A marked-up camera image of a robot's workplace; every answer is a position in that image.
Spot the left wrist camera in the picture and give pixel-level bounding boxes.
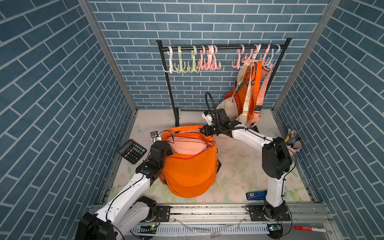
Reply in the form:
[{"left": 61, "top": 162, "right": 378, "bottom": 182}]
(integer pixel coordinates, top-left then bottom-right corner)
[{"left": 150, "top": 131, "right": 162, "bottom": 143}]

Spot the blue black stapler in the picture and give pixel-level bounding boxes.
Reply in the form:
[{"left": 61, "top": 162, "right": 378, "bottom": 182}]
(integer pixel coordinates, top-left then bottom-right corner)
[{"left": 246, "top": 191, "right": 267, "bottom": 201}]

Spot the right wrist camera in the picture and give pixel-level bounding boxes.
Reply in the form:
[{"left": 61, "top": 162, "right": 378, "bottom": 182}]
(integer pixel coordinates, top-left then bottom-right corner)
[{"left": 202, "top": 111, "right": 213, "bottom": 126}]

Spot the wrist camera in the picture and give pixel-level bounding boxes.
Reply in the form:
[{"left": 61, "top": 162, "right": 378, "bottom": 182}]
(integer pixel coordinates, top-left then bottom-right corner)
[
  {"left": 150, "top": 131, "right": 162, "bottom": 143},
  {"left": 202, "top": 111, "right": 213, "bottom": 126}
]

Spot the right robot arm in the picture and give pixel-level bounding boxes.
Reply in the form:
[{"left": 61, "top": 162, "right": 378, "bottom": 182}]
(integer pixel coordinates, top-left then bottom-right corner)
[{"left": 200, "top": 92, "right": 293, "bottom": 221}]

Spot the beige sling bag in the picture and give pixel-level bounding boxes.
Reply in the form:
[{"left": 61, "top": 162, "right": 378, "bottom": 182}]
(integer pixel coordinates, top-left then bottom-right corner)
[{"left": 216, "top": 64, "right": 256, "bottom": 125}]

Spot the red white marker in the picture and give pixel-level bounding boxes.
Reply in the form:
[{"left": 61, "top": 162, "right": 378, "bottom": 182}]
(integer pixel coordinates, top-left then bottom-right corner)
[{"left": 295, "top": 226, "right": 327, "bottom": 233}]

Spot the green plastic hook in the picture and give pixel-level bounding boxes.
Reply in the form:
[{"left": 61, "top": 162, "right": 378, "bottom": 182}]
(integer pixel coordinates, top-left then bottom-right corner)
[
  {"left": 175, "top": 46, "right": 188, "bottom": 74},
  {"left": 188, "top": 46, "right": 200, "bottom": 73}
]

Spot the white plastic hook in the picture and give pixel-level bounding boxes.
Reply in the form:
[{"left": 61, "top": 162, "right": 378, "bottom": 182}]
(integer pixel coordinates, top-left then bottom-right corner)
[{"left": 163, "top": 46, "right": 175, "bottom": 74}]

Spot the pink sling bag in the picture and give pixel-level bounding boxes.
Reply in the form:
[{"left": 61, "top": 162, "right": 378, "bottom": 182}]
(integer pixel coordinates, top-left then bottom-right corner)
[
  {"left": 247, "top": 64, "right": 274, "bottom": 127},
  {"left": 167, "top": 137, "right": 214, "bottom": 155}
]

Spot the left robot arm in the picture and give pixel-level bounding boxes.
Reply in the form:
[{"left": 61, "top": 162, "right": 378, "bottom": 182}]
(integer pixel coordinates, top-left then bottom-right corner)
[{"left": 75, "top": 141, "right": 173, "bottom": 240}]

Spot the black clothes rack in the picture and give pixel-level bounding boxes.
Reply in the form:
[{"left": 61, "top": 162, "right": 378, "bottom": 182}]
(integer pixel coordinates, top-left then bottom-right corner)
[{"left": 156, "top": 38, "right": 293, "bottom": 127}]

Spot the pink pen cup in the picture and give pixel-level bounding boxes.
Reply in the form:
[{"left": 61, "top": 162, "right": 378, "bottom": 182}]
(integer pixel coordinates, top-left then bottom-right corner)
[{"left": 285, "top": 129, "right": 302, "bottom": 156}]

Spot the black calculator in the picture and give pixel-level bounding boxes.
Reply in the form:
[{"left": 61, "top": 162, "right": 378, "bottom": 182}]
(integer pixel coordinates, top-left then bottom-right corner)
[{"left": 118, "top": 139, "right": 147, "bottom": 165}]

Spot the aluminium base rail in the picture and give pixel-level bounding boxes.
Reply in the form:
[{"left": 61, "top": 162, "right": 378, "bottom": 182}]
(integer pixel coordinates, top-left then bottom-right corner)
[{"left": 77, "top": 202, "right": 344, "bottom": 240}]

